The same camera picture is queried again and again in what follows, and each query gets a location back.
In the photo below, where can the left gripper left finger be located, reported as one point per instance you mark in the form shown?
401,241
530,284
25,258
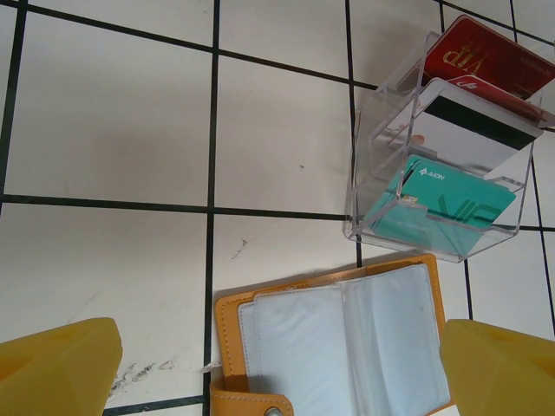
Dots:
52,372

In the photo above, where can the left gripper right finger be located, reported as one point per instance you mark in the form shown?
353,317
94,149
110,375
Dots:
507,372

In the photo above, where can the teal VIP card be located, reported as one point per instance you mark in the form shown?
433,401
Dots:
468,203
381,208

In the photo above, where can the silver card black stripe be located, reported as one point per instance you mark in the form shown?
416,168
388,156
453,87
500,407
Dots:
459,138

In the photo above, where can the clear acrylic card stand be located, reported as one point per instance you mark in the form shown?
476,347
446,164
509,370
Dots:
373,130

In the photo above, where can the dark red VIP card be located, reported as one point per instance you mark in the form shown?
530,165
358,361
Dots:
485,56

